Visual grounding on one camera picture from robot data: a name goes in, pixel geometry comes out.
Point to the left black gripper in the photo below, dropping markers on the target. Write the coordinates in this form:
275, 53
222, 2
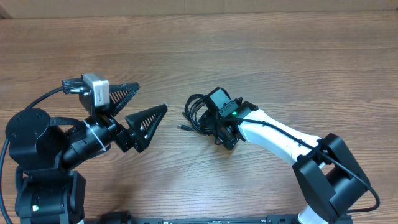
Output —
134, 138

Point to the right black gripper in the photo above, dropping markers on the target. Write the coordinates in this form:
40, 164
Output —
211, 121

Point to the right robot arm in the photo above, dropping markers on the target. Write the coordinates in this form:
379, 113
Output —
329, 176

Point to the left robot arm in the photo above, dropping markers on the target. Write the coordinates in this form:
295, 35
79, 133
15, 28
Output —
48, 149

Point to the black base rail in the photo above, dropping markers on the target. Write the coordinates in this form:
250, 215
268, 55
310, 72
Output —
126, 217

